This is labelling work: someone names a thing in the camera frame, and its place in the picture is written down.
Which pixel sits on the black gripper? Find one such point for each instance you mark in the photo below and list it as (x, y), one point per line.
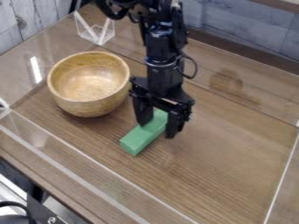
(158, 90)

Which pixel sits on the green rectangular block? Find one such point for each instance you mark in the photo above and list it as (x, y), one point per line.
(141, 135)

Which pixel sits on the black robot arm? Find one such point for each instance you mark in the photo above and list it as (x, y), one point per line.
(162, 31)

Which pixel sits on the wooden bowl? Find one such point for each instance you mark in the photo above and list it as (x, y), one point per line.
(88, 83)

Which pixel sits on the clear acrylic corner bracket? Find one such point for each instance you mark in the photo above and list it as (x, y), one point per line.
(97, 34)

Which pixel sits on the black metal bracket with bolt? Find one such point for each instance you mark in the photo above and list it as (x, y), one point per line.
(41, 214)

